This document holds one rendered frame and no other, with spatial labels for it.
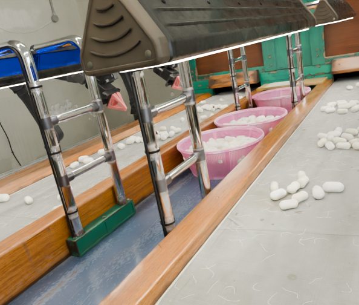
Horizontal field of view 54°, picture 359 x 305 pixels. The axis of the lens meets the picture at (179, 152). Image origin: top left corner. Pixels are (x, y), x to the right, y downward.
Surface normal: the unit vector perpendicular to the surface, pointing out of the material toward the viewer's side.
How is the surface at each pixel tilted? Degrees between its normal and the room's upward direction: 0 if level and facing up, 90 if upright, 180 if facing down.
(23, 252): 90
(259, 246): 0
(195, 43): 90
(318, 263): 0
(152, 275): 0
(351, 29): 90
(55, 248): 90
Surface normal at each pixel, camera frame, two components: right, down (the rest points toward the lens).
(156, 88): -0.54, 0.33
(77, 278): -0.18, -0.94
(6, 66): 0.62, -0.51
